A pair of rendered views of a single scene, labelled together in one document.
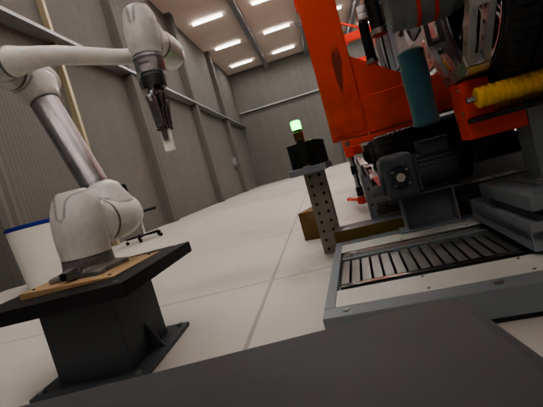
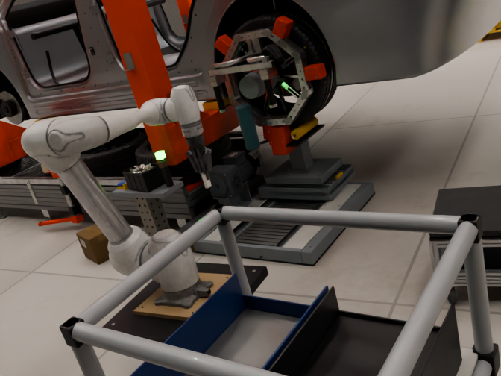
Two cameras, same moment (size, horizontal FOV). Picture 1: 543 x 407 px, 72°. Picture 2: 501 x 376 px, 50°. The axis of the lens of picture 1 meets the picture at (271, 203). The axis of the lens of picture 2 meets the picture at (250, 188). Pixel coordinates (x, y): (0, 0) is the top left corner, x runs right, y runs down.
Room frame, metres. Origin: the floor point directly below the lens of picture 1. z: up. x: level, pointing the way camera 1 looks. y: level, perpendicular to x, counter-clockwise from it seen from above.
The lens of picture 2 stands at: (0.06, 2.17, 1.39)
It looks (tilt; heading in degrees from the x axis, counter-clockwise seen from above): 21 degrees down; 296
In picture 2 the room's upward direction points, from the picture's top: 15 degrees counter-clockwise
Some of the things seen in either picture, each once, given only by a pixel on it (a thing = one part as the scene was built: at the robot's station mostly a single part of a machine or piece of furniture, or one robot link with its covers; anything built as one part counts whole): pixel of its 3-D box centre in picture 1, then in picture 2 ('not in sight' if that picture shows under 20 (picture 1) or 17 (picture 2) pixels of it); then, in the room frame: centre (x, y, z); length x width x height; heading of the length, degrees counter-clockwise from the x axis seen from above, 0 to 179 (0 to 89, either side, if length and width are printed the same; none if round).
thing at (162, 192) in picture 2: (312, 168); (147, 189); (1.86, -0.24, 0.44); 0.43 x 0.17 x 0.03; 166
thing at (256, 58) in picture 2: not in sight; (260, 49); (1.09, -0.54, 1.03); 0.19 x 0.18 x 0.11; 76
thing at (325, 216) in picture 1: (324, 211); (155, 222); (1.89, -0.25, 0.21); 0.10 x 0.10 x 0.42; 76
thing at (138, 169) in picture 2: (308, 153); (144, 176); (1.85, -0.24, 0.51); 0.20 x 0.14 x 0.13; 157
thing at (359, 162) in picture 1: (364, 172); (68, 190); (2.95, -0.77, 0.28); 2.47 x 0.09 x 0.22; 166
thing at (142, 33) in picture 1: (143, 32); (183, 104); (1.19, 0.24, 0.98); 0.13 x 0.11 x 0.16; 168
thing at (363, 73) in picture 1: (417, 78); (201, 113); (1.66, -0.76, 0.69); 0.52 x 0.17 x 0.35; 76
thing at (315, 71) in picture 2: not in sight; (314, 71); (0.85, -0.61, 0.85); 0.09 x 0.08 x 0.07; 166
